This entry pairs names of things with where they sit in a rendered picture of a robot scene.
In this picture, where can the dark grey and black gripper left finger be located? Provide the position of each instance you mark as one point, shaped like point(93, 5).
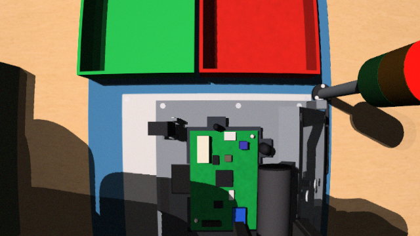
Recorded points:
point(241, 229)

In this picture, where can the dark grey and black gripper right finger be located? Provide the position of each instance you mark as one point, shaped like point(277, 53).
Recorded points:
point(302, 227)

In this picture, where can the red bin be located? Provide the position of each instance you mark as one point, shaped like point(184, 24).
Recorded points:
point(258, 38)

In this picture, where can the green open-top bin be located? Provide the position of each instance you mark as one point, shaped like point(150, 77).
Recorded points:
point(127, 39)

